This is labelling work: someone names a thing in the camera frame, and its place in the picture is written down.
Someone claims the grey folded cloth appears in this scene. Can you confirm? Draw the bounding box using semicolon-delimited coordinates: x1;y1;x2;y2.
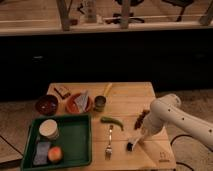
74;91;88;113

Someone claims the dark red dried food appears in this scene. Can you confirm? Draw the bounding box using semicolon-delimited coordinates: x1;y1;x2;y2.
134;110;149;130

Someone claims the orange bowl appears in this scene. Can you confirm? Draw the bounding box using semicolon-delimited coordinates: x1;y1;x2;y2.
65;93;93;114

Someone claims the orange peach fruit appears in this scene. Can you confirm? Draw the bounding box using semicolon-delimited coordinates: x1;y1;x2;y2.
48;146;63;163

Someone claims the black and white brush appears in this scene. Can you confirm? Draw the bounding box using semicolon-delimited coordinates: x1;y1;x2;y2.
126;135;143;152

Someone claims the silver fork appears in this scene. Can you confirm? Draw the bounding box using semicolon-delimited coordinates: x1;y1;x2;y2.
105;125;113;160

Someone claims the dark brown bowl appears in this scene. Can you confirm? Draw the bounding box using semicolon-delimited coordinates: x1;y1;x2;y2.
35;95;58;116

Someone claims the grey sponge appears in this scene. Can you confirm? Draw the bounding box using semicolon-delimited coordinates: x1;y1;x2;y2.
33;141;51;166

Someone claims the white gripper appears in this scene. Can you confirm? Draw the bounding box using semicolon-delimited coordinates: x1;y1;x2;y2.
141;115;164;139

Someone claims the green chili pepper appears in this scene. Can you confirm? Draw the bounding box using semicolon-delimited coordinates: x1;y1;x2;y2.
100;117;124;131

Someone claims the green plastic tray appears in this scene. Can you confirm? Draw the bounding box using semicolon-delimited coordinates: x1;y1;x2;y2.
21;114;92;171

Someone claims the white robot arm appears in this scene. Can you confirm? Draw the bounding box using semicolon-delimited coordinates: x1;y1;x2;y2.
141;94;213;151

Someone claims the black cable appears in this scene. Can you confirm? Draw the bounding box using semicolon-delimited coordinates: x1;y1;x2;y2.
170;133;197;171

